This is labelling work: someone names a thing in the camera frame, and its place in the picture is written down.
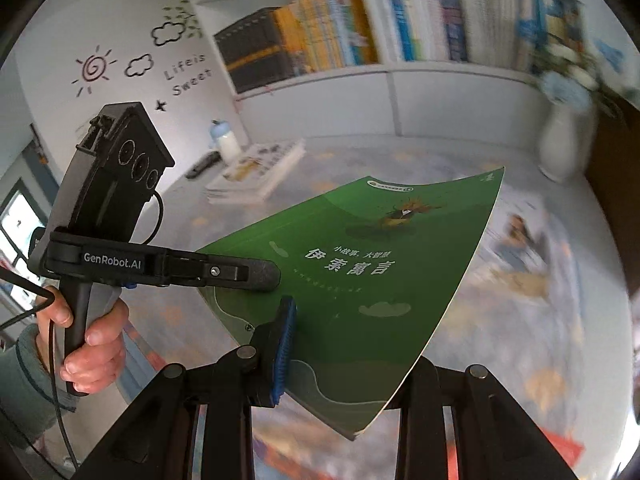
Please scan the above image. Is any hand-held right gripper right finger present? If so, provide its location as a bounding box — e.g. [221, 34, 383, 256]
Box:
[387, 357, 581, 480]

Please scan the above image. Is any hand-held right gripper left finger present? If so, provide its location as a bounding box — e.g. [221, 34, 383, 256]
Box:
[75, 296, 297, 480]

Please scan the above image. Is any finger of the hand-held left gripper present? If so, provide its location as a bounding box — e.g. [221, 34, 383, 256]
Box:
[157, 249, 282, 293]

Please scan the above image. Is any green book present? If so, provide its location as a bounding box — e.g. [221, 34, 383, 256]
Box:
[196, 166, 506, 442]

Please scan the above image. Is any stack of thin books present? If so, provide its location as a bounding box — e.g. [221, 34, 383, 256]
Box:
[205, 140, 307, 205]

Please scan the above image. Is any red and blue cover book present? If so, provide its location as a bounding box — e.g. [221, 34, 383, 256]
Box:
[252, 425, 586, 480]

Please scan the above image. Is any illustrated figure cover book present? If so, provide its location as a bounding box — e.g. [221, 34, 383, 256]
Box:
[479, 195, 557, 302]

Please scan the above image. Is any person's left forearm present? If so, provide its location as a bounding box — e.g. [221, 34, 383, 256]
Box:
[0, 325, 68, 453]

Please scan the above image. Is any row of yellow spine books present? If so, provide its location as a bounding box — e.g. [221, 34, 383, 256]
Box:
[272, 0, 379, 77]

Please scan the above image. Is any row of white blue books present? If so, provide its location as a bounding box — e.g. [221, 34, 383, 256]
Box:
[372, 0, 547, 72]

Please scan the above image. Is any person's left hand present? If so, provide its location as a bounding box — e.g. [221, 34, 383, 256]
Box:
[35, 286, 129, 397]

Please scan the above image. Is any fan-patterned tablecloth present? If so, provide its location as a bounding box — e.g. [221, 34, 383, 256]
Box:
[120, 135, 640, 480]

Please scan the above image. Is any black remote control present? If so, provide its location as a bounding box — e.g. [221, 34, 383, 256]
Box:
[185, 152, 221, 180]

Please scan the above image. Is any window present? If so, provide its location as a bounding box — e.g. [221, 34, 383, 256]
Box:
[0, 125, 57, 322]

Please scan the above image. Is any white bottle with blue lid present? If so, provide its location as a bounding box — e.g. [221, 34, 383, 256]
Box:
[209, 120, 242, 162]

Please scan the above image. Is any white bookshelf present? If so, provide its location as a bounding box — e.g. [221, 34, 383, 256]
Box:
[175, 0, 556, 138]

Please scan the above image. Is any white ribbed vase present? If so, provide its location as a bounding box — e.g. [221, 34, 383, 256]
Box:
[537, 102, 599, 184]

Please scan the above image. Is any dark wooden cabinet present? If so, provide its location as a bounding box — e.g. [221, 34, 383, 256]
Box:
[585, 95, 640, 301]

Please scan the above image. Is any blue and white flower bouquet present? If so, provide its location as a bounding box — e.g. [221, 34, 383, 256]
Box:
[520, 0, 640, 121]

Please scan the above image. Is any sun wall decal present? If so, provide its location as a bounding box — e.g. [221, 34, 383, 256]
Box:
[71, 46, 117, 96]

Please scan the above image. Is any cloud wall decal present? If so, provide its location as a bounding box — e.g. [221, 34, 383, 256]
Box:
[125, 55, 154, 79]
[151, 22, 186, 47]

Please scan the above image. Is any black lettering wall decal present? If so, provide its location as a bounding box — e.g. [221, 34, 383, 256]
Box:
[164, 55, 214, 97]

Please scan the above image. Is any green leaf wall decal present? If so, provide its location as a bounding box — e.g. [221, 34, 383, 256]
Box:
[164, 0, 202, 41]

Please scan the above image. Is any black cable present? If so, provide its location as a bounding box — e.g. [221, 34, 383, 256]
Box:
[0, 187, 166, 467]

